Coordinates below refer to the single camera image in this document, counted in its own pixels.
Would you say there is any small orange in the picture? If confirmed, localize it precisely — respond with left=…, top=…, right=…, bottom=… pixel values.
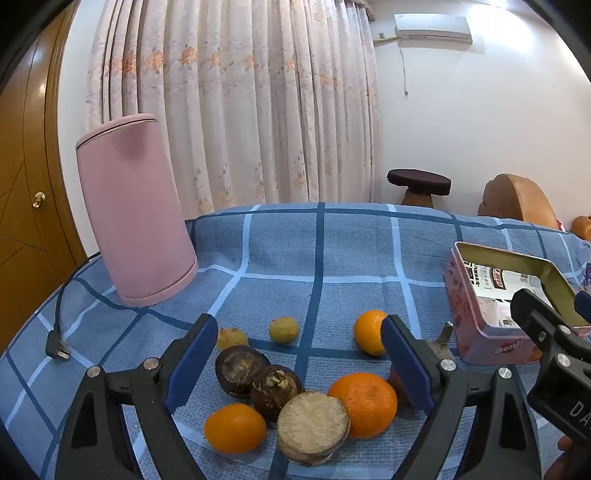
left=204, top=403, right=267, bottom=454

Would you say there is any medium orange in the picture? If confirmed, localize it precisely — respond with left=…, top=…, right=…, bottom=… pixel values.
left=354, top=309, right=389, bottom=357

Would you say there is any dark cushioned wooden stool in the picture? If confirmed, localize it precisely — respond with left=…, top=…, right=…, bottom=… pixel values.
left=387, top=169, right=452, bottom=207

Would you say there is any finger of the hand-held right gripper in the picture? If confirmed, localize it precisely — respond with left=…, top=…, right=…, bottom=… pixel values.
left=574, top=291, right=591, bottom=326
left=510, top=288, right=578, bottom=370

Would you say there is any large orange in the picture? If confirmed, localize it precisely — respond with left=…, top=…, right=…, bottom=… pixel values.
left=328, top=372, right=399, bottom=439

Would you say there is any blue plaid cloth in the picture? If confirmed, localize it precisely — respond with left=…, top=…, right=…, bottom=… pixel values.
left=0, top=202, right=591, bottom=480

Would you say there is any floral pink curtain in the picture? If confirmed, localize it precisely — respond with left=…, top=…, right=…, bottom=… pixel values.
left=85, top=0, right=384, bottom=220

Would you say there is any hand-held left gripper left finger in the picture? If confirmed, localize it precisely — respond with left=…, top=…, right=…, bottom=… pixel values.
left=55, top=313, right=220, bottom=480

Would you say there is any pink cylindrical kettle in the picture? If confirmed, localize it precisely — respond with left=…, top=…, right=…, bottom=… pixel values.
left=76, top=114, right=199, bottom=306

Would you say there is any small yellow-green fruit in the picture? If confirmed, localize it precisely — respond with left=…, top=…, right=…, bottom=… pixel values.
left=216, top=328, right=249, bottom=352
left=269, top=316, right=299, bottom=344

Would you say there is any pink floral tin box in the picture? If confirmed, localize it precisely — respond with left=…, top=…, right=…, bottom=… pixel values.
left=444, top=241, right=591, bottom=365

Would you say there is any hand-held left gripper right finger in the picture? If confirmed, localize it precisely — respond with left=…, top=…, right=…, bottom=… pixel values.
left=381, top=315, right=541, bottom=480

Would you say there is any white air conditioner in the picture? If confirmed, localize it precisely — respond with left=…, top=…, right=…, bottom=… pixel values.
left=394, top=14, right=473, bottom=45

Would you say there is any round beige cracker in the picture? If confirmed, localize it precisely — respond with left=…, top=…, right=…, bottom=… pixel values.
left=277, top=391, right=351, bottom=464

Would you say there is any dark brown mangosteen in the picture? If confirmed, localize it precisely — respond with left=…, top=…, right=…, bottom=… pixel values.
left=250, top=364, right=305, bottom=423
left=215, top=346, right=271, bottom=400

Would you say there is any printed paper lining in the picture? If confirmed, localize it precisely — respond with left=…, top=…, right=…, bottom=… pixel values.
left=464, top=261, right=541, bottom=329

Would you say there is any black power cable with plug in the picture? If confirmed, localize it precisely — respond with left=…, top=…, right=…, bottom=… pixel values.
left=45, top=265, right=100, bottom=363

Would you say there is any wooden door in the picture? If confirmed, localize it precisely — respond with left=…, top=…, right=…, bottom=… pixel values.
left=0, top=28, right=88, bottom=352

